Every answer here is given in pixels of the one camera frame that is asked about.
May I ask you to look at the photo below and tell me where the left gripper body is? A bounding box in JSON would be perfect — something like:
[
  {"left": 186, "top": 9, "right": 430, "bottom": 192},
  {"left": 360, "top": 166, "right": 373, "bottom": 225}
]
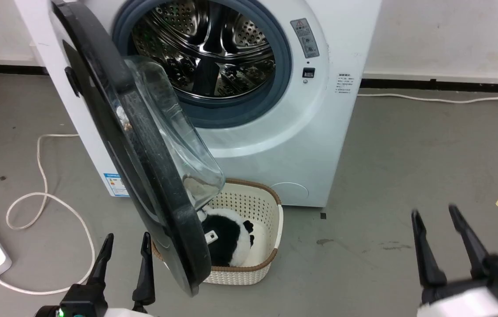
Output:
[{"left": 33, "top": 283, "right": 153, "bottom": 317}]

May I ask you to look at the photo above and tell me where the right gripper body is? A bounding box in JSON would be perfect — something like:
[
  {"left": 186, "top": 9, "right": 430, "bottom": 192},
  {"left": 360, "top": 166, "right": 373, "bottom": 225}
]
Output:
[{"left": 416, "top": 254, "right": 498, "bottom": 317}]

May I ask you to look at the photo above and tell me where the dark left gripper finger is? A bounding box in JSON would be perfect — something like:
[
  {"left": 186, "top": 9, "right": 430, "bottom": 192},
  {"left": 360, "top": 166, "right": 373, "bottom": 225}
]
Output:
[
  {"left": 86, "top": 233, "right": 114, "bottom": 288},
  {"left": 132, "top": 232, "right": 156, "bottom": 312}
]

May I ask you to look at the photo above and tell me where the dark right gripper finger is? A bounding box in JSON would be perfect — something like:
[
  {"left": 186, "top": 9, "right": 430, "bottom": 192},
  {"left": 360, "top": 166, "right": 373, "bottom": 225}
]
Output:
[
  {"left": 448, "top": 205, "right": 490, "bottom": 279},
  {"left": 411, "top": 210, "right": 448, "bottom": 289}
]

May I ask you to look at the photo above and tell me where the black round washing machine door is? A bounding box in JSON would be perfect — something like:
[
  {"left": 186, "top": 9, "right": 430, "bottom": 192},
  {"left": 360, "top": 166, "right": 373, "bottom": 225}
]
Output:
[{"left": 49, "top": 0, "right": 227, "bottom": 297}]

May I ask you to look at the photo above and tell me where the white front-load washing machine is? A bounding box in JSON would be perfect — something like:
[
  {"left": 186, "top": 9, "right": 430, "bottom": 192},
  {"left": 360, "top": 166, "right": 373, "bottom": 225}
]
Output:
[{"left": 14, "top": 0, "right": 382, "bottom": 208}]

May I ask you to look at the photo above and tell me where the blue energy label sticker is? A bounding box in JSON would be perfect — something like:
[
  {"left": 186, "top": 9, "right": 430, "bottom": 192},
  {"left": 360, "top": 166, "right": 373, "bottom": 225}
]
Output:
[{"left": 103, "top": 172, "right": 129, "bottom": 198}]

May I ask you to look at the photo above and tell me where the black and white panda plush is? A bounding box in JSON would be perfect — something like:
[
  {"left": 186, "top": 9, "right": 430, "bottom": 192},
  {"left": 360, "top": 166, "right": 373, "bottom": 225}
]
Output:
[{"left": 198, "top": 207, "right": 255, "bottom": 268}]

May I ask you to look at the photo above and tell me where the cream perforated laundry basket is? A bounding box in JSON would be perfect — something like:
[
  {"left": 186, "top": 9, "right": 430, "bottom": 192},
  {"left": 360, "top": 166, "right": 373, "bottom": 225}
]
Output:
[{"left": 152, "top": 178, "right": 284, "bottom": 286}]

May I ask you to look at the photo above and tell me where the small printed text sticker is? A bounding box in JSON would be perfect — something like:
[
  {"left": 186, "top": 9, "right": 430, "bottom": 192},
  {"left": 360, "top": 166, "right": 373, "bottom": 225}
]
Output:
[{"left": 336, "top": 73, "right": 353, "bottom": 96}]

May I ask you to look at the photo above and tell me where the stainless steel washer drum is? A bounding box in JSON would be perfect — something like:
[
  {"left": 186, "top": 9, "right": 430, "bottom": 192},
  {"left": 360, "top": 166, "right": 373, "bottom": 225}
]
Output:
[{"left": 132, "top": 0, "right": 276, "bottom": 99}]

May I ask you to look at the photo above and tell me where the grey warning label sticker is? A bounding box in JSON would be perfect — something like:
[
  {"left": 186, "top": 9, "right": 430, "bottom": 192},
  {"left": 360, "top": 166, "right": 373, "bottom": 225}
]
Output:
[{"left": 290, "top": 18, "right": 320, "bottom": 59}]

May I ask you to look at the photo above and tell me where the white power strip cable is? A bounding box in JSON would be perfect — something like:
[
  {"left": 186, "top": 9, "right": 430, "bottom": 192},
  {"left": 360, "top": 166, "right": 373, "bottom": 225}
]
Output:
[{"left": 0, "top": 133, "right": 96, "bottom": 295}]

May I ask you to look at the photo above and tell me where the thin white floor cable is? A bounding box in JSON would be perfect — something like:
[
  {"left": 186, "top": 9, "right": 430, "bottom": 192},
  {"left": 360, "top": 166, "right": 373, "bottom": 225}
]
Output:
[{"left": 357, "top": 86, "right": 498, "bottom": 105}]

